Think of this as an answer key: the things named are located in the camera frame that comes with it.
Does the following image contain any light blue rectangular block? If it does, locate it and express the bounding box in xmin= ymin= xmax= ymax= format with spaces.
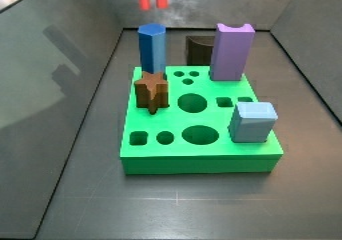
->
xmin=229 ymin=102 xmax=278 ymax=143

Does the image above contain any brown star-shaped peg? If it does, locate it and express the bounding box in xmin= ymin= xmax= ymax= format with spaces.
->
xmin=134 ymin=72 xmax=168 ymax=115

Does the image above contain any green shape sorter board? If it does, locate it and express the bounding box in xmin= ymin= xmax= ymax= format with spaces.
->
xmin=120 ymin=66 xmax=283 ymax=174

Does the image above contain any purple notched tall block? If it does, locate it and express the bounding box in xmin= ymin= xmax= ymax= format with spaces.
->
xmin=210 ymin=23 xmax=255 ymax=81

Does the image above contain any blue hexagonal prism peg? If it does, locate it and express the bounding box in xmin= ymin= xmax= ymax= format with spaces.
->
xmin=138 ymin=23 xmax=166 ymax=74

